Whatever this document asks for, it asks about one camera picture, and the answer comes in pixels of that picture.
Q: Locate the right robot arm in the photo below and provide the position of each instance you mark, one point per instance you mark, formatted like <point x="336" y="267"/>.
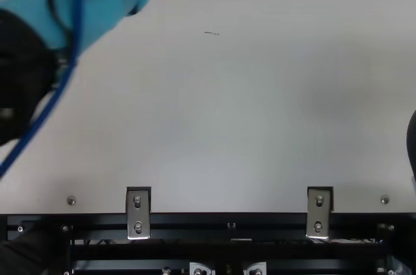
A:
<point x="412" y="145"/>

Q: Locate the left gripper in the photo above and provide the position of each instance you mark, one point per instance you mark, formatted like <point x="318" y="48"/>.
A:
<point x="107" y="5"/>

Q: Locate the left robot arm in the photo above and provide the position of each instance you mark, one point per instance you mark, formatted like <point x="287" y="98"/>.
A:
<point x="22" y="76"/>

